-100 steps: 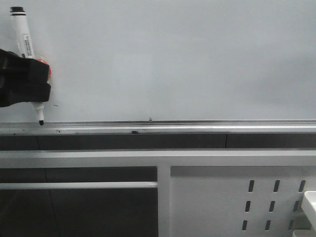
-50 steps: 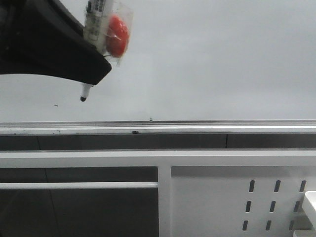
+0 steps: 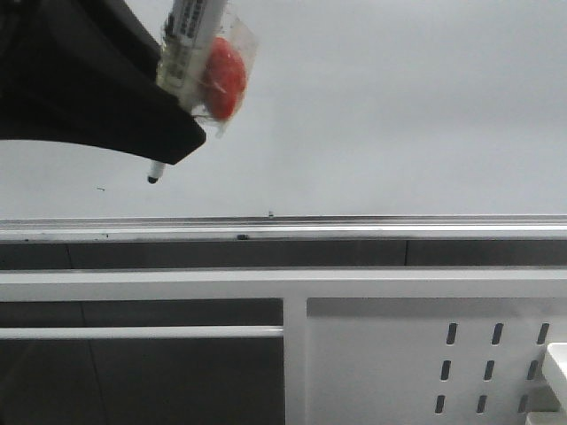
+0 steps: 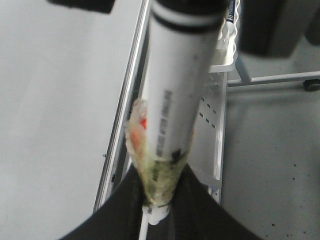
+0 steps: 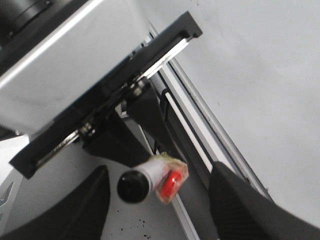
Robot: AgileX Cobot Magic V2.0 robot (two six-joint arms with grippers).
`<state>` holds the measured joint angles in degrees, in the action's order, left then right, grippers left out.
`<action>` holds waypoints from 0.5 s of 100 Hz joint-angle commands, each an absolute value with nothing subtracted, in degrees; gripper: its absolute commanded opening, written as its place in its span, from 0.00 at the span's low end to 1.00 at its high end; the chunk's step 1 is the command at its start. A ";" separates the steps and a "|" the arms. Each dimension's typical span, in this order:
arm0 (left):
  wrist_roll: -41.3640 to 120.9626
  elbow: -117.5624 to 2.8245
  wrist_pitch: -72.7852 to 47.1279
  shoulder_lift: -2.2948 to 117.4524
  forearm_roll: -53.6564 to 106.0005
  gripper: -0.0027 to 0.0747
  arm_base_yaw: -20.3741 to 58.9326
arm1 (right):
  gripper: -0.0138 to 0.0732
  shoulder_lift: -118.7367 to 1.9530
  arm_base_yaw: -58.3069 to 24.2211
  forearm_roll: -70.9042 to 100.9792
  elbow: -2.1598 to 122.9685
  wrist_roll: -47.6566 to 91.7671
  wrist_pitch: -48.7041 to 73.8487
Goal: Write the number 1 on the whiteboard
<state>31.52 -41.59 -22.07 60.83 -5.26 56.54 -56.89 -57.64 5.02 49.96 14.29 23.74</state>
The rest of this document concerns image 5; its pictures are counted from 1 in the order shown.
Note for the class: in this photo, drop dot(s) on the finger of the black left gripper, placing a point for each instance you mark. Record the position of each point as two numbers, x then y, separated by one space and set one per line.
113 140
144 109

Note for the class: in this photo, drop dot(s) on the white whiteboard marker pen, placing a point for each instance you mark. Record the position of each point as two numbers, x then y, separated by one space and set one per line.
137 183

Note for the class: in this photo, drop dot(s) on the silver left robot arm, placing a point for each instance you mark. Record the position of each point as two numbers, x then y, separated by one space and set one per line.
70 63

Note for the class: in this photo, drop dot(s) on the red round magnet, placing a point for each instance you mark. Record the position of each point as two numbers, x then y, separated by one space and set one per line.
169 184

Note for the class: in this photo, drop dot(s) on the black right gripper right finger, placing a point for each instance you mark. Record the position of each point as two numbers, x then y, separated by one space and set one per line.
240 213

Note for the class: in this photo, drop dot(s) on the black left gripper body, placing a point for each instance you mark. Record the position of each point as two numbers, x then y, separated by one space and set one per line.
80 120

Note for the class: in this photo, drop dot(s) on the aluminium whiteboard tray rail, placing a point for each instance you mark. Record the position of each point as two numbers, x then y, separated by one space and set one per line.
200 130

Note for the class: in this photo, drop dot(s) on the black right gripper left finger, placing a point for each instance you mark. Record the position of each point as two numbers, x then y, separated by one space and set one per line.
81 215

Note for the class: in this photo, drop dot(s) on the large white whiteboard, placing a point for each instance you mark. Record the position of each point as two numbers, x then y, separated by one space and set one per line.
287 32

